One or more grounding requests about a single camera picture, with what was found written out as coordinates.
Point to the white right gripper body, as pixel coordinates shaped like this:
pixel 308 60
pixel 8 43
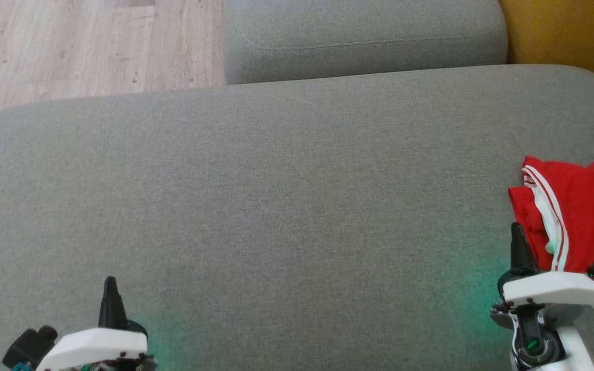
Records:
pixel 555 288

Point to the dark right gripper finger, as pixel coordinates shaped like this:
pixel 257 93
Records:
pixel 523 255

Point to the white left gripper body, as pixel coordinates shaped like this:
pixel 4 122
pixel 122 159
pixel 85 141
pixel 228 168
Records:
pixel 96 345

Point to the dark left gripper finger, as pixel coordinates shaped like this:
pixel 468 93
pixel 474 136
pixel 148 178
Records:
pixel 112 309

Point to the red Bulls 23 jersey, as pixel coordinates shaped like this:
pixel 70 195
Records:
pixel 591 211

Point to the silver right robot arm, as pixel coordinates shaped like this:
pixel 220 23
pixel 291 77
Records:
pixel 578 350

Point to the grey fabric sofa seat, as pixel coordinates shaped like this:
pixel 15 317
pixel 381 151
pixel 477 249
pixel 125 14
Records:
pixel 276 206

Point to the grey sofa cushion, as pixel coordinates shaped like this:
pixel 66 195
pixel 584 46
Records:
pixel 364 36

